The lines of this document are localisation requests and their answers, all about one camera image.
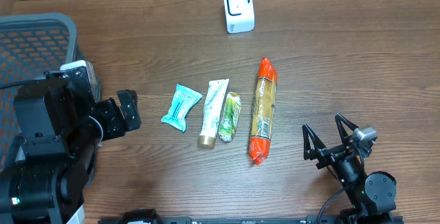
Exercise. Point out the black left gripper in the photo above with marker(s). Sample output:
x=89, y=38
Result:
x=108, y=108

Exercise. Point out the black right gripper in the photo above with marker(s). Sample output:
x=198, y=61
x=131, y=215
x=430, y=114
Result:
x=331, y=152

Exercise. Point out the green tea packet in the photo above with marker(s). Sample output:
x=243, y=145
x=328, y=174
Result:
x=230, y=119

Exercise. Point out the white barcode scanner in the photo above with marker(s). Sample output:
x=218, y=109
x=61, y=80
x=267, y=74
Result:
x=239, y=16

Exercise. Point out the grey plastic basket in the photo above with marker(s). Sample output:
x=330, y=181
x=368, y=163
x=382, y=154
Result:
x=34, y=45

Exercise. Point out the spaghetti pack with red ends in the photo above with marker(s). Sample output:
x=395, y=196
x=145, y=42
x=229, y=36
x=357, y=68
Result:
x=263, y=112

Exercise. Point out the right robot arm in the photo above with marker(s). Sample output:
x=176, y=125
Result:
x=372, y=196

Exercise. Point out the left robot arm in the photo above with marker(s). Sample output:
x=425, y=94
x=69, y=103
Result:
x=50, y=189

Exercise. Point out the teal wet wipes pack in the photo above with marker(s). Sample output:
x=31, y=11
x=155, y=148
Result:
x=183, y=101

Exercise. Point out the white cream tube gold cap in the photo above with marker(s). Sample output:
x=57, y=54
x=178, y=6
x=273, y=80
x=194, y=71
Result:
x=211, y=113

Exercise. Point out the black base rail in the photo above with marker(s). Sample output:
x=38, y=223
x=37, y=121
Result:
x=150, y=216

